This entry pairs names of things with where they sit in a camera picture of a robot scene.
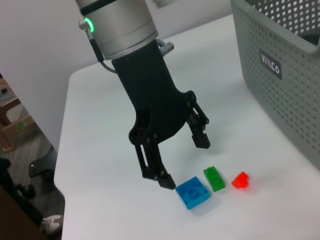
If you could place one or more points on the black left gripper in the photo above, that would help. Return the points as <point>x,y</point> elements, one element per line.
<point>152,95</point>

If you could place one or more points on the blue square toy brick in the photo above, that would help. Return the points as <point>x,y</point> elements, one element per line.
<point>192,192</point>

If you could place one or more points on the green two-stud brick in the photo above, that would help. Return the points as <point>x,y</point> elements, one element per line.
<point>214,178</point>

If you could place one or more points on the small red toy brick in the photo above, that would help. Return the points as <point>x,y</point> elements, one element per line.
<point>240,181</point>

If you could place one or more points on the grey perforated storage bin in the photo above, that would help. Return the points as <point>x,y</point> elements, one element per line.
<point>282,82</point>

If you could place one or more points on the dark grey table foot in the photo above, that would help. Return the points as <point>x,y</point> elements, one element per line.
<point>42,165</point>

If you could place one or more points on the white sneaker shoe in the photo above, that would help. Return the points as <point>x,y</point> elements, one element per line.
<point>51,223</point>

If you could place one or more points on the brown wooden shelf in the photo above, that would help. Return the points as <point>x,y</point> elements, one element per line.
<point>15,120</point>

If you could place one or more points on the dark brown cabinet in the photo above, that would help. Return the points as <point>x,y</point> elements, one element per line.
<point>17,220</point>

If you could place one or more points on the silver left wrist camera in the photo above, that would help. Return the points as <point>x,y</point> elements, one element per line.
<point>163,2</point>

